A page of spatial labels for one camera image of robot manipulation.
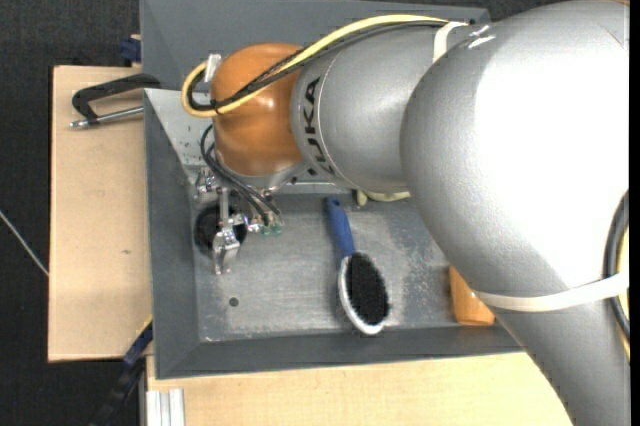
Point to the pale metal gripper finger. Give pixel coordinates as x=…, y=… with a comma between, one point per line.
x=218, y=256
x=231, y=241

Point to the black round object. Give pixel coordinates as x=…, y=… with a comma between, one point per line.
x=205, y=231

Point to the grey metal bin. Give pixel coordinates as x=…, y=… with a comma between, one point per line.
x=290, y=294

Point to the pale flat board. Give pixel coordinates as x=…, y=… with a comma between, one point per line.
x=95, y=224

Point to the pale yellow object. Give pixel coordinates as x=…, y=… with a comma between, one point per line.
x=382, y=196

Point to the orange cup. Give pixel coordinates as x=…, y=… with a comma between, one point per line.
x=465, y=304

